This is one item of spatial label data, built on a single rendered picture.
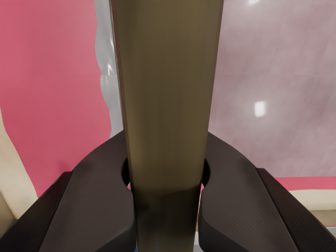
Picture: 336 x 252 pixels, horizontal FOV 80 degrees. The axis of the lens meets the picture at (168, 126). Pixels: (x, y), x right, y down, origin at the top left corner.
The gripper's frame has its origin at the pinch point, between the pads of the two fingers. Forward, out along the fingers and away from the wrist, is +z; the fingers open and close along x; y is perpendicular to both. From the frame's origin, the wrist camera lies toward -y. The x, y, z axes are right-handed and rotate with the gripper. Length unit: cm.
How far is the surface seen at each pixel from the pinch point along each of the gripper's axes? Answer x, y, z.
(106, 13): -5.6, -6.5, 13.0
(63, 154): -14.3, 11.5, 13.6
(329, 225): 29.1, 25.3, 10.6
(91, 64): -8.2, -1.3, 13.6
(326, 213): 30.3, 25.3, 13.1
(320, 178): 26.7, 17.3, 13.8
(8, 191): -24.5, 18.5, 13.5
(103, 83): -7.1, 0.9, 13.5
